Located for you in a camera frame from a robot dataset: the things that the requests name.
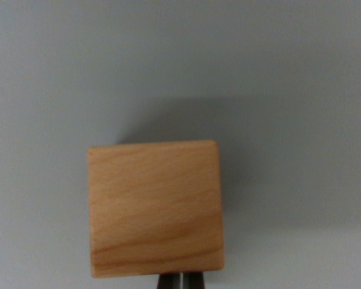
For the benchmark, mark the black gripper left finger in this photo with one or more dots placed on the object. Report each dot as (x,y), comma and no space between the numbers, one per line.
(168,281)

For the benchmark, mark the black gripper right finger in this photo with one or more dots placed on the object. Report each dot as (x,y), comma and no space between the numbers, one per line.
(195,280)

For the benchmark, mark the wooden cube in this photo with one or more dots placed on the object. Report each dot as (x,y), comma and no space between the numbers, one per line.
(156,207)

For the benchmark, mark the grey plastic tub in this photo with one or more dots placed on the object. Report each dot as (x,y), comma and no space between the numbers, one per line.
(48,75)

